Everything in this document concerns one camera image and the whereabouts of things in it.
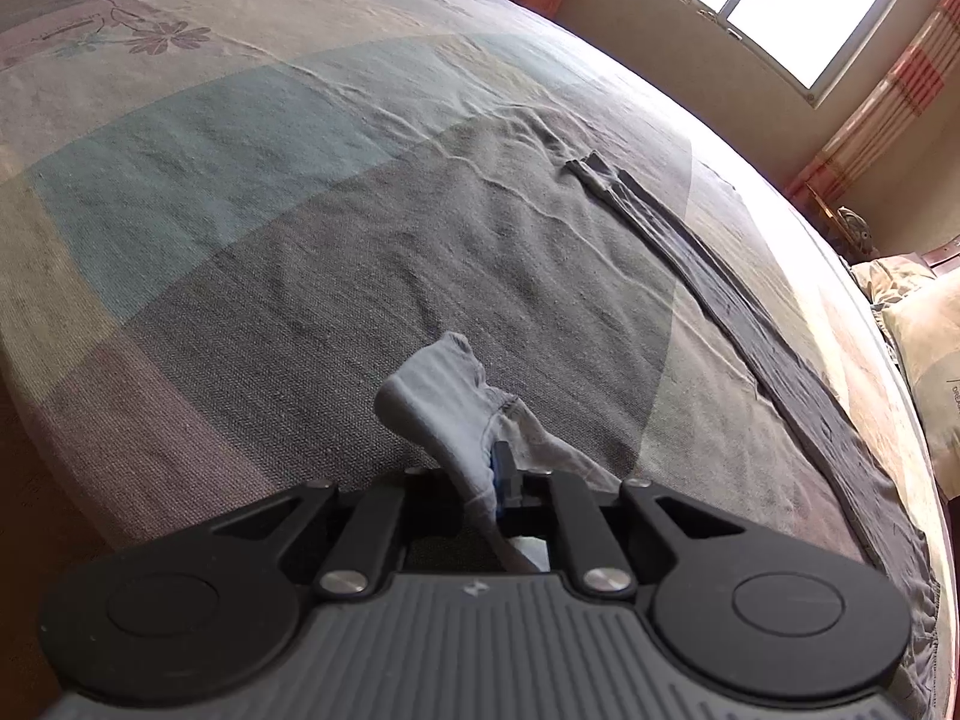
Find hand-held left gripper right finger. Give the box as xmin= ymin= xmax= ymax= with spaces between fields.
xmin=491 ymin=442 xmax=743 ymax=602

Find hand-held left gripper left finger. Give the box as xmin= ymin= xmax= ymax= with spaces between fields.
xmin=210 ymin=467 xmax=463 ymax=602

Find grey pants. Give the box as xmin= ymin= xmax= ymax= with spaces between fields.
xmin=373 ymin=152 xmax=944 ymax=720

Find bed with patchwork sheet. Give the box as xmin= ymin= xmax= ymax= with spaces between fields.
xmin=0 ymin=0 xmax=953 ymax=720

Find wooden nightstand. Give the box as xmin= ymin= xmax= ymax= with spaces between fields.
xmin=801 ymin=187 xmax=856 ymax=242

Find grey striped object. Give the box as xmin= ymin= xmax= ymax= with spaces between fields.
xmin=832 ymin=206 xmax=880 ymax=257

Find beige printed pillow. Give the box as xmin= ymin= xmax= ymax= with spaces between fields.
xmin=851 ymin=255 xmax=960 ymax=500

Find window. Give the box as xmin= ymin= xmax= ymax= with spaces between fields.
xmin=604 ymin=0 xmax=920 ymax=107

